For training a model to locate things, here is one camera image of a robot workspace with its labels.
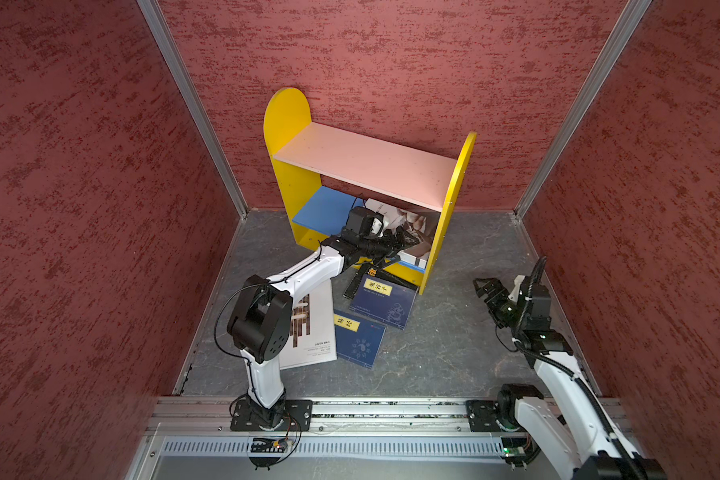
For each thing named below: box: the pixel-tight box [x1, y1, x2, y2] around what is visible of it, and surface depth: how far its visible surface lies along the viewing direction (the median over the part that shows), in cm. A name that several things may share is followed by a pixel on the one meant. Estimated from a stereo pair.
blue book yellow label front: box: [334, 310, 387, 369], surface depth 89 cm
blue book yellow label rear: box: [350, 275, 419, 330], surface depth 95 cm
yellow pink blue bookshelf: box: [263, 87, 477, 295], surface depth 80 cm
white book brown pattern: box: [278, 279, 337, 370], surface depth 87 cm
